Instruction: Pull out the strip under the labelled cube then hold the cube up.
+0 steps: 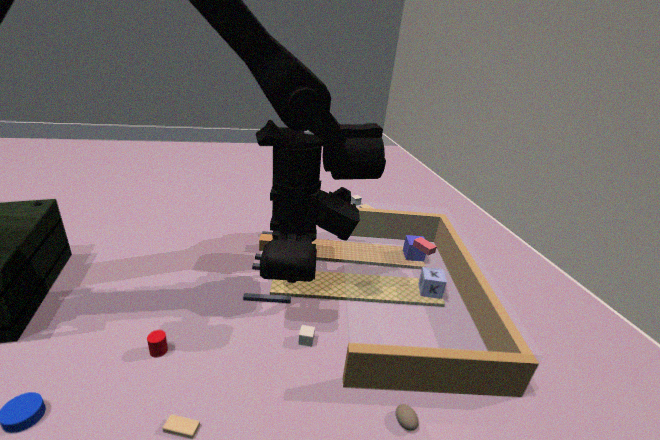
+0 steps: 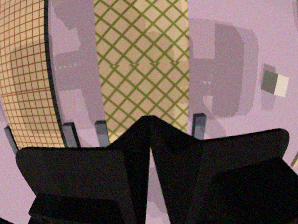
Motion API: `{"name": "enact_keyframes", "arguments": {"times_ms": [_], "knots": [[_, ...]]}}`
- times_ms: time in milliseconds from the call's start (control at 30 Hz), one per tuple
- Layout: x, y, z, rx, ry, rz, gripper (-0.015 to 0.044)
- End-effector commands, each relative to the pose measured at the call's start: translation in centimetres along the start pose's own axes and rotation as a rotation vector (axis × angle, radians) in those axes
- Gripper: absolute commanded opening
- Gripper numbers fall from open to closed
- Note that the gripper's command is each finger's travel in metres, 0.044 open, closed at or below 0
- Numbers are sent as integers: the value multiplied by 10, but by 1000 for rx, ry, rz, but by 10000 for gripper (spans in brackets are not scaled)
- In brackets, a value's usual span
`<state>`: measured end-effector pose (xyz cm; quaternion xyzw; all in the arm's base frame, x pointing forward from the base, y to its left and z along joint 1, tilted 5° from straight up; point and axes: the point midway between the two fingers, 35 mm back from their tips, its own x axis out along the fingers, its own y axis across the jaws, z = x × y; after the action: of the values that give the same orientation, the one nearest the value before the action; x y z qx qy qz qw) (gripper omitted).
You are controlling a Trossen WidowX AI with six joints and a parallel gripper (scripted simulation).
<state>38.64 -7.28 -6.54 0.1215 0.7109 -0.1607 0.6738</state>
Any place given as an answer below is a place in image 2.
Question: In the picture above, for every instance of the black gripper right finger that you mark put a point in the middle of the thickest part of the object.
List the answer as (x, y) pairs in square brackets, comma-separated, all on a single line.
[(185, 165)]

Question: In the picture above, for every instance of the tan flat rectangular block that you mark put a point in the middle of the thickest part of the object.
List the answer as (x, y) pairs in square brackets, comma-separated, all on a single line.
[(295, 161)]

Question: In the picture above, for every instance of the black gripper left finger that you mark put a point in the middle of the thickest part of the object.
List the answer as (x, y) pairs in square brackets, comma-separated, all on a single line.
[(118, 172)]

